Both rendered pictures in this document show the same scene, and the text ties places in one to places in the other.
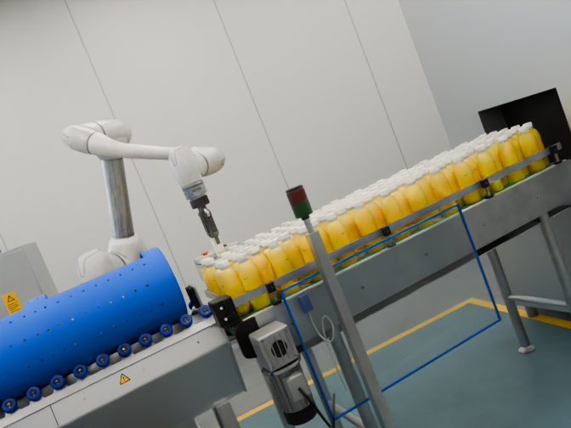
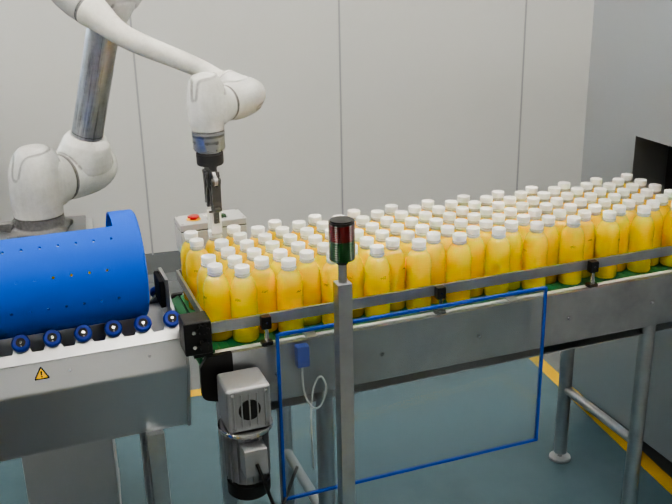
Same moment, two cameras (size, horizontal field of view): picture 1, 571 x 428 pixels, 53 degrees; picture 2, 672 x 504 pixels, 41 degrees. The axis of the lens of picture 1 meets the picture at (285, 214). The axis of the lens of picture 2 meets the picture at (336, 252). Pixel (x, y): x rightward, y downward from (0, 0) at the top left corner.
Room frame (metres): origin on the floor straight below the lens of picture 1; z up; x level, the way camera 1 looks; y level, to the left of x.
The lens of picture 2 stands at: (-0.16, -0.03, 1.91)
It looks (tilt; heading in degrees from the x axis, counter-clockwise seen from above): 20 degrees down; 0
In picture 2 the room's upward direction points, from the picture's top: 1 degrees counter-clockwise
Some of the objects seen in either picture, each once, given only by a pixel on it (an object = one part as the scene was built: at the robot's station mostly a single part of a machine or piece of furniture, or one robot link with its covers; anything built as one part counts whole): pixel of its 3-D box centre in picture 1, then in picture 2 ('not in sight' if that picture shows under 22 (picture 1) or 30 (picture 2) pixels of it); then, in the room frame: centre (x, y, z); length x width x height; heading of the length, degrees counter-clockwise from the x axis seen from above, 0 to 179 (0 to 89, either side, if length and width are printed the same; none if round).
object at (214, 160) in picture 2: (201, 207); (210, 167); (2.26, 0.30, 1.30); 0.08 x 0.07 x 0.09; 19
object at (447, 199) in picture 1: (416, 214); (488, 281); (2.18, -0.47, 0.96); 1.60 x 0.01 x 0.03; 110
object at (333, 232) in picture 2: (296, 195); (341, 231); (1.86, -0.06, 1.23); 0.06 x 0.06 x 0.04
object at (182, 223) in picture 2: (220, 261); (211, 232); (2.42, 0.33, 1.05); 0.20 x 0.10 x 0.10; 110
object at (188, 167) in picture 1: (186, 164); (209, 100); (2.27, 0.29, 1.48); 0.13 x 0.11 x 0.16; 148
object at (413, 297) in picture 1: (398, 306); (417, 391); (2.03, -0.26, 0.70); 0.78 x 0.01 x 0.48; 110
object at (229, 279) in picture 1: (234, 289); (217, 304); (2.00, 0.27, 0.99); 0.07 x 0.07 x 0.19
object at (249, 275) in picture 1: (252, 283); (244, 305); (1.98, 0.20, 0.99); 0.07 x 0.07 x 0.19
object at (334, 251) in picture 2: (302, 208); (341, 249); (1.86, -0.06, 1.18); 0.06 x 0.06 x 0.05
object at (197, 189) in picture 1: (195, 190); (208, 141); (2.26, 0.30, 1.37); 0.09 x 0.09 x 0.06
